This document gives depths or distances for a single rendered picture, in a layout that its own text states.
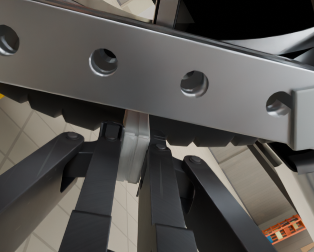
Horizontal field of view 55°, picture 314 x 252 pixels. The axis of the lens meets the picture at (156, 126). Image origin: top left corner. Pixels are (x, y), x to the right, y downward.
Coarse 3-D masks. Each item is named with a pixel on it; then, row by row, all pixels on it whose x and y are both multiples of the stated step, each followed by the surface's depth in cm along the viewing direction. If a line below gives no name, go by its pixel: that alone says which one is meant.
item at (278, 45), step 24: (72, 0) 21; (96, 0) 33; (168, 0) 23; (288, 0) 36; (312, 0) 25; (168, 24) 24; (192, 24) 40; (216, 24) 37; (240, 24) 33; (264, 24) 29; (288, 24) 26; (312, 24) 23; (264, 48) 23; (288, 48) 23
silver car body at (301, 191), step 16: (256, 144) 51; (272, 144) 49; (272, 160) 46; (288, 160) 44; (272, 176) 131; (288, 176) 41; (304, 176) 35; (288, 192) 51; (304, 192) 37; (304, 208) 43; (304, 224) 55
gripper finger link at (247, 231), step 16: (192, 160) 15; (192, 176) 14; (208, 176) 14; (208, 192) 13; (224, 192) 13; (192, 208) 14; (208, 208) 13; (224, 208) 12; (240, 208) 12; (192, 224) 14; (208, 224) 12; (224, 224) 11; (240, 224) 11; (208, 240) 12; (224, 240) 11; (240, 240) 10; (256, 240) 11
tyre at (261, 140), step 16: (16, 96) 23; (32, 96) 23; (48, 96) 23; (64, 96) 23; (48, 112) 24; (64, 112) 24; (80, 112) 24; (96, 112) 24; (112, 112) 24; (96, 128) 25; (160, 128) 24; (176, 128) 24; (192, 128) 24; (208, 128) 25; (176, 144) 26; (208, 144) 26; (224, 144) 26; (240, 144) 26
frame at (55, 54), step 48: (0, 0) 13; (48, 0) 17; (0, 48) 14; (48, 48) 14; (96, 48) 14; (144, 48) 14; (192, 48) 14; (240, 48) 18; (96, 96) 15; (144, 96) 15; (192, 96) 15; (240, 96) 15; (288, 96) 15; (288, 144) 16
